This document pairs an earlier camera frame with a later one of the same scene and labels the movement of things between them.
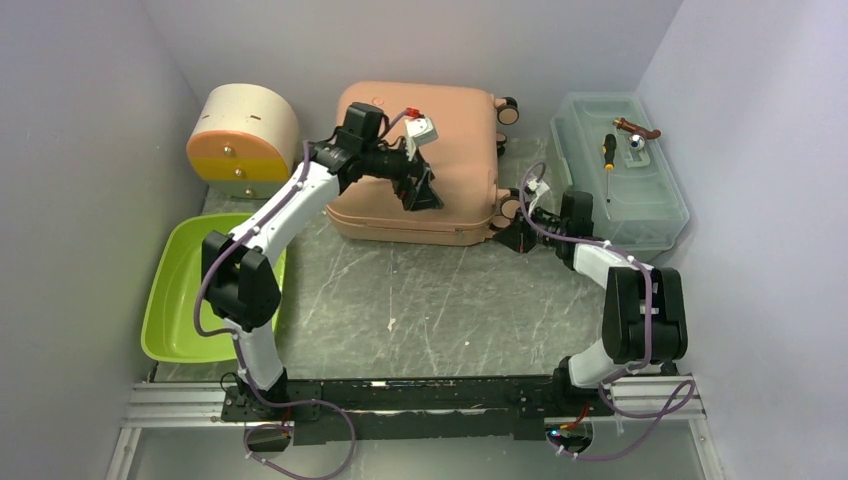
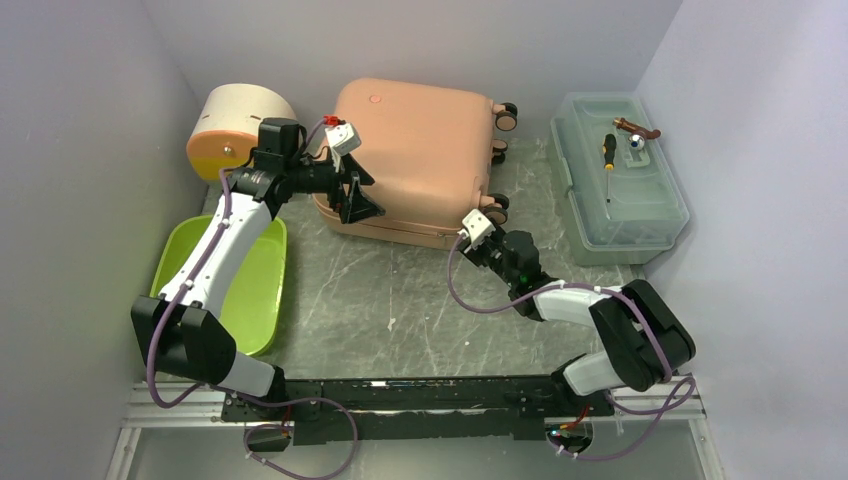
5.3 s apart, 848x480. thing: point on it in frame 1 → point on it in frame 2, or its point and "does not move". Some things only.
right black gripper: (516, 238) → (496, 235)
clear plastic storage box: (607, 144) does not move
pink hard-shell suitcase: (464, 158) does not move
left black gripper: (425, 197) → (353, 208)
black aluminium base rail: (314, 410) does not move
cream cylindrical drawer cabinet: (245, 140) does not move
